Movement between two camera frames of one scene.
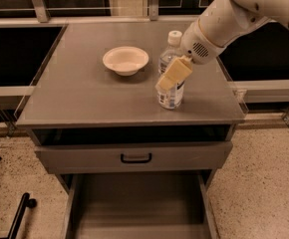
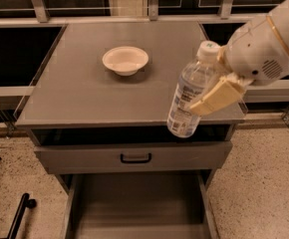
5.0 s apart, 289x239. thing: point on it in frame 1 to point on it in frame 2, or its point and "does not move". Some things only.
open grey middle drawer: (139, 205) does not move
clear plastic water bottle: (171, 99) to (203, 75)
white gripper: (197, 45) to (258, 52)
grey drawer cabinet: (135, 169) does not move
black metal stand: (25, 203) does not move
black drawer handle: (136, 160) does not move
